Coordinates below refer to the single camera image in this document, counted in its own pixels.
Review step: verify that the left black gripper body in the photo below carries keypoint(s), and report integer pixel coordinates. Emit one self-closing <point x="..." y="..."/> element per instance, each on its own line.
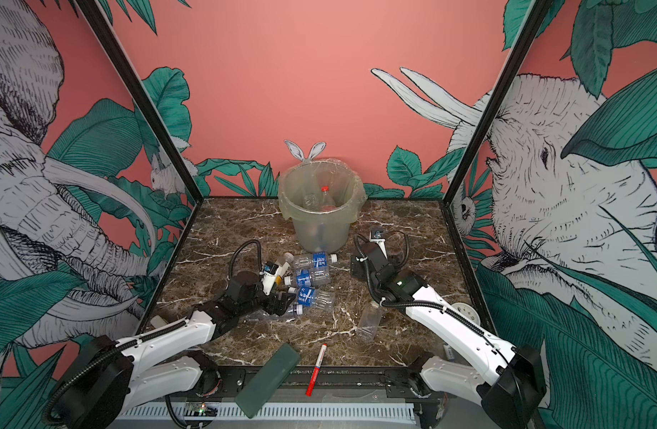
<point x="261" y="301"/>

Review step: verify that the translucent green waste bin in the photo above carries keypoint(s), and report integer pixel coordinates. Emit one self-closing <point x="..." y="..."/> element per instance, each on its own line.
<point x="321" y="231"/>

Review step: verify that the red marker pen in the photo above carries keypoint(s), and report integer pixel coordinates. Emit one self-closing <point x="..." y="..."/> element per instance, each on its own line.
<point x="316" y="370"/>

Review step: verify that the blue label bottle white cap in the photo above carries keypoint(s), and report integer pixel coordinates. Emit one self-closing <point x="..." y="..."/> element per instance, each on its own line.
<point x="316" y="299"/>

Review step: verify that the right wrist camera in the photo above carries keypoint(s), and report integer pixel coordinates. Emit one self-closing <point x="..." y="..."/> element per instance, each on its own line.
<point x="378" y="236"/>

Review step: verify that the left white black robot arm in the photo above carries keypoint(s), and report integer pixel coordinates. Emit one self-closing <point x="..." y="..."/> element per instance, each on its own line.
<point x="111" y="377"/>

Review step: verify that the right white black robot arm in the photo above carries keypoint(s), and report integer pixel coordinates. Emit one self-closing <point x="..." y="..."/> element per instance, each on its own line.
<point x="506" y="381"/>

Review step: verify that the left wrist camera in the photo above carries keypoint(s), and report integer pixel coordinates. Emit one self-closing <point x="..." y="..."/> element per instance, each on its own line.
<point x="268" y="277"/>

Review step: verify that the blue label bottle near bin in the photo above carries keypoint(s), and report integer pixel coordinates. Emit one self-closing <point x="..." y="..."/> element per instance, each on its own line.
<point x="316" y="260"/>

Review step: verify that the Pocari Sweat blue label bottle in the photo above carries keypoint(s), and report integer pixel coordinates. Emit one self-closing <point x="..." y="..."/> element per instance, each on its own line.
<point x="314" y="278"/>

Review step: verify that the clear bottle green cap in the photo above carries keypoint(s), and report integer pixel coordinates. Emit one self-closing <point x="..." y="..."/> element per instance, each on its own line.
<point x="368" y="326"/>

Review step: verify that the white round alarm clock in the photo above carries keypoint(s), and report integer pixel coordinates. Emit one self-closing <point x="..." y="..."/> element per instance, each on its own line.
<point x="467" y="311"/>

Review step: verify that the bottle red white label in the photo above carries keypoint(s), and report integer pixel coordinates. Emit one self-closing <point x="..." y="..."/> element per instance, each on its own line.
<point x="311" y="202"/>

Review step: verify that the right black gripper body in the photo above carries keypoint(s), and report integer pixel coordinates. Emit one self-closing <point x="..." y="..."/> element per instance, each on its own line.
<point x="361" y="274"/>

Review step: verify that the dark green flat board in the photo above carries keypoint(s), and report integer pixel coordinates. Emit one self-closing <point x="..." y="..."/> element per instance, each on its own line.
<point x="258" y="391"/>

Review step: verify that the clear bottle red label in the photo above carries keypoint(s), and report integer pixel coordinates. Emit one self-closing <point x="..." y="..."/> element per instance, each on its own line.
<point x="328" y="203"/>

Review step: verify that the beige plastic block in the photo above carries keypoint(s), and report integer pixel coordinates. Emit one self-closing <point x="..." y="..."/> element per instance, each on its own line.
<point x="157" y="322"/>

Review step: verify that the clear bottle yellow white label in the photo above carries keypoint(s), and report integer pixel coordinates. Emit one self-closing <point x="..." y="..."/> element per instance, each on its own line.
<point x="284" y="263"/>

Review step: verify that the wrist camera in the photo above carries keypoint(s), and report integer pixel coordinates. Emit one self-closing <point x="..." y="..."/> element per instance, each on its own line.
<point x="268" y="277"/>
<point x="378" y="236"/>

